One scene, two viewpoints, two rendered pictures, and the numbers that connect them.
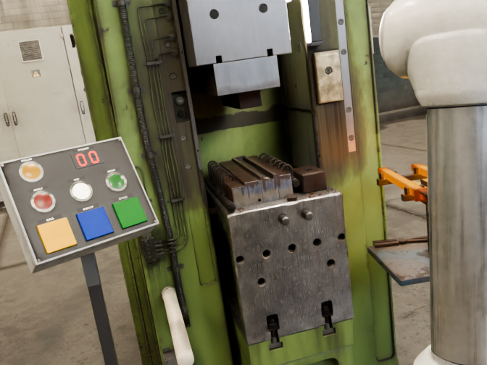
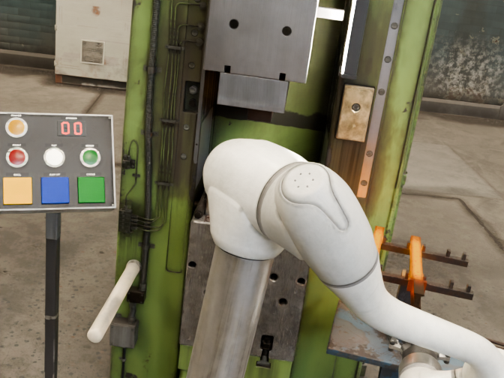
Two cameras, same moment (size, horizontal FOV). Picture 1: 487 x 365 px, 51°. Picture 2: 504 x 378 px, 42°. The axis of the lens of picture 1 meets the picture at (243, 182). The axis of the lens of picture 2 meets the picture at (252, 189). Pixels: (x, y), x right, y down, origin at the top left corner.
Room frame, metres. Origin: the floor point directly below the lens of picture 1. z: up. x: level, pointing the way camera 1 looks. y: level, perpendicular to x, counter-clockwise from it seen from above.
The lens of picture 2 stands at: (-0.26, -0.58, 1.74)
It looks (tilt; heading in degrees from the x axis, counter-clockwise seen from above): 21 degrees down; 15
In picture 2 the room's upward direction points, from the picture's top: 7 degrees clockwise
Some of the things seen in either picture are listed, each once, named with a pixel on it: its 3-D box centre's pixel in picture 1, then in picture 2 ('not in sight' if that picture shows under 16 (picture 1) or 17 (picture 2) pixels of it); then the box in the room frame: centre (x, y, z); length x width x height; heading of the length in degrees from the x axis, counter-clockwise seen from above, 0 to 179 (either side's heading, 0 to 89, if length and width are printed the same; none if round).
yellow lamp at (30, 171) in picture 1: (31, 171); (16, 127); (1.28, 0.53, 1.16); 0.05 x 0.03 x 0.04; 102
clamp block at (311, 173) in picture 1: (308, 179); not in sight; (1.67, -0.22, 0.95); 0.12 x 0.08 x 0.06; 12
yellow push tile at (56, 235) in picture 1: (56, 235); (17, 190); (1.21, 0.48, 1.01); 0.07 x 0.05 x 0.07; 127
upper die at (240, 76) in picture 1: (232, 76); (258, 79); (1.78, -0.01, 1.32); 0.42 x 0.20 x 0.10; 12
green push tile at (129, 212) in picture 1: (129, 213); (91, 190); (1.33, 0.32, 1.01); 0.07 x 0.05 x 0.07; 127
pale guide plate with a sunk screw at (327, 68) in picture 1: (327, 77); (354, 113); (1.76, -0.34, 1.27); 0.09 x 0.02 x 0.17; 102
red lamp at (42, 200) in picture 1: (43, 201); (16, 157); (1.25, 0.50, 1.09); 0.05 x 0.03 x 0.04; 102
